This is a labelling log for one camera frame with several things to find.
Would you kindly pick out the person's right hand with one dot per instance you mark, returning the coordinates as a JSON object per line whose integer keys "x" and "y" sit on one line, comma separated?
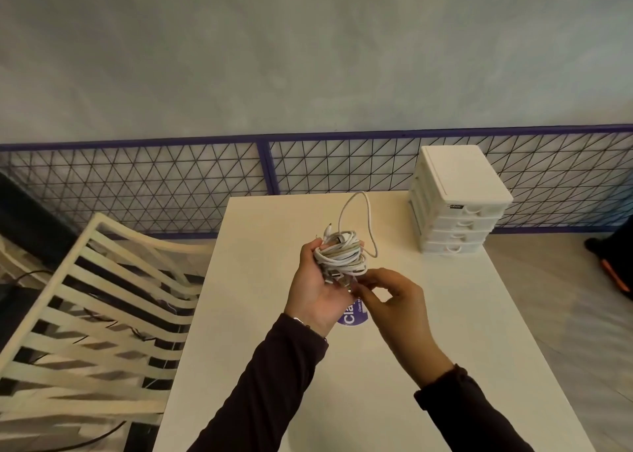
{"x": 401, "y": 320}

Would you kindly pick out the person's left forearm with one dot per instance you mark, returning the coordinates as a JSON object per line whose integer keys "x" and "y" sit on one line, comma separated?
{"x": 269, "y": 392}

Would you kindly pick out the white plastic drawer organizer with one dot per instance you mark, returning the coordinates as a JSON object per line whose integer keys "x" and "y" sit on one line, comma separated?
{"x": 457, "y": 197}

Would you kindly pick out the black bag with orange stripe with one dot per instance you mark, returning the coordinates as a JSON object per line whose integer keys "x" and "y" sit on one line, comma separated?
{"x": 615, "y": 258}

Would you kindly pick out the person's right forearm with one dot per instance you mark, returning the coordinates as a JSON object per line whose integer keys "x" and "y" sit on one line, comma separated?
{"x": 470, "y": 417}

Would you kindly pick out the round purple sticker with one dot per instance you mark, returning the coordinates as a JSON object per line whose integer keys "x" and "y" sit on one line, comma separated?
{"x": 352, "y": 315}

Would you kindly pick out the person's right thumb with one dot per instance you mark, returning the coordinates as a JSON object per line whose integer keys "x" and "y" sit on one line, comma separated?
{"x": 366, "y": 302}

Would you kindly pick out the person's left fingers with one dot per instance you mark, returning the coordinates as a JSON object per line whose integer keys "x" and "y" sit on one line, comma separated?
{"x": 309, "y": 252}

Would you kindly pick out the person's left hand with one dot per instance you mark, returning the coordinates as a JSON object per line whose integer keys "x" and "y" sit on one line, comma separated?
{"x": 312, "y": 296}

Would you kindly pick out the cream slatted chair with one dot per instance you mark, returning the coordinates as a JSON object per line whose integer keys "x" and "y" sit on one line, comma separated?
{"x": 94, "y": 328}

